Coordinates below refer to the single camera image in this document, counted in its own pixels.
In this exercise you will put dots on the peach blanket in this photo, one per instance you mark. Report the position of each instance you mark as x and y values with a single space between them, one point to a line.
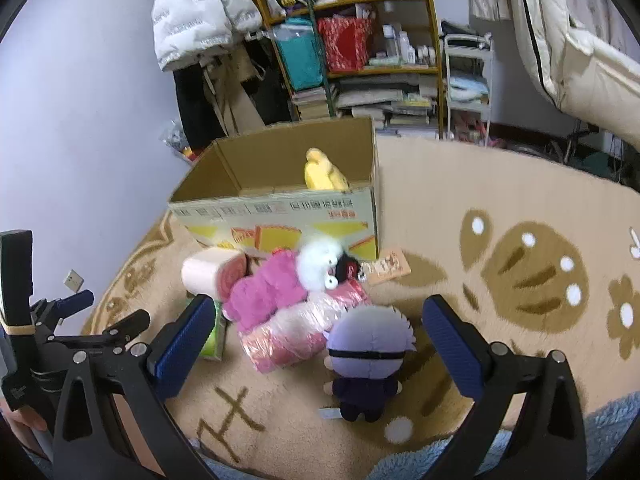
205 270

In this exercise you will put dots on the pink plush toy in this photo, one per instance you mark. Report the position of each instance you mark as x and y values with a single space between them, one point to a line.
265 290

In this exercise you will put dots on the beige hanging garment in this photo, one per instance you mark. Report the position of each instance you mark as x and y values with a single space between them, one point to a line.
247 100

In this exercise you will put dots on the green tissue pack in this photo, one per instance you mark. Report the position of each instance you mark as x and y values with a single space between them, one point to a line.
216 340

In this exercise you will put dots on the person's left hand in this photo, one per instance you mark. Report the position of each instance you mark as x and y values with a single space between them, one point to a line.
22 418

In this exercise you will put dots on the white trolley cart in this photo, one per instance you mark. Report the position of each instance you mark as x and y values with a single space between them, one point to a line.
467 85

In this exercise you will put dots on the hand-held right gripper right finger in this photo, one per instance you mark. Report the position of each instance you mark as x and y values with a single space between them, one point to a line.
452 350

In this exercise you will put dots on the yellow plush toy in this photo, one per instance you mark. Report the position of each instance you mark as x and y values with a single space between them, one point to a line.
320 172

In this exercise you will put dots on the black hanging garment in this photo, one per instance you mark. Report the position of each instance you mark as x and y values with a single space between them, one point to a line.
197 105

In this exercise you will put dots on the wall socket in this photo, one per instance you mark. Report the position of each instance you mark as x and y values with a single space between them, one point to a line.
74 280

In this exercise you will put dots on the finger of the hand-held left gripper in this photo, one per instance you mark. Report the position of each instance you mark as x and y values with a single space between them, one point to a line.
127 322
75 301

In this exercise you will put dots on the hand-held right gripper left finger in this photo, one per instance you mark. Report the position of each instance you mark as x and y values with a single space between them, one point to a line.
182 347

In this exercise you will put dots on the stack of books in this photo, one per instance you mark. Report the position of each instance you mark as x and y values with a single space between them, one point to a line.
312 105

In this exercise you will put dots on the red bag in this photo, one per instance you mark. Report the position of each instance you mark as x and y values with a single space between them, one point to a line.
345 45

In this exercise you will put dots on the beige patterned rug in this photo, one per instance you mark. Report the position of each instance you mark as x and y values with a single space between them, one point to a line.
440 200

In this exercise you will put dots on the printed cardboard box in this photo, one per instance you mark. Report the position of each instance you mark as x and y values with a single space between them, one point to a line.
280 210

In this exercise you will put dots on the purple-haired plush doll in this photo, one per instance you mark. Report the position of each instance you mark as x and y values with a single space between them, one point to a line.
365 330

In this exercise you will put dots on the small illustrated card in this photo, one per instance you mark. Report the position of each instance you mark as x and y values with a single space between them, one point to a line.
392 265

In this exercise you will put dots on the stack of papers and magazines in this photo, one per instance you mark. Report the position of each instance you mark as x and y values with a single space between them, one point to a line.
385 105

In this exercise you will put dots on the white puffer jacket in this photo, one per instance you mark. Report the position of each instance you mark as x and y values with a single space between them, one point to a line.
200 10

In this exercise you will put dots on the plastic bag of toys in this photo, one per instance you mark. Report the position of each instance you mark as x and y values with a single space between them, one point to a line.
177 140

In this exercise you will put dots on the teal bag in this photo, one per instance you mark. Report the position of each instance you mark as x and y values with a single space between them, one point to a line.
300 55

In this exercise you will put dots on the cream padded chair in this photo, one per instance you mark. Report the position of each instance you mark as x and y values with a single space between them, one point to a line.
575 50

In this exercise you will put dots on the row of cosmetic bottles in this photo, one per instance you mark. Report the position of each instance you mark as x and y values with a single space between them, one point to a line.
407 47

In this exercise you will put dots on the white and black plush toy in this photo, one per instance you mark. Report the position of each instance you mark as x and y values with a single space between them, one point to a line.
315 265

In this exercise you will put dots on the black chair base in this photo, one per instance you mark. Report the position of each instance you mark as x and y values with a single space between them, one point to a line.
575 145

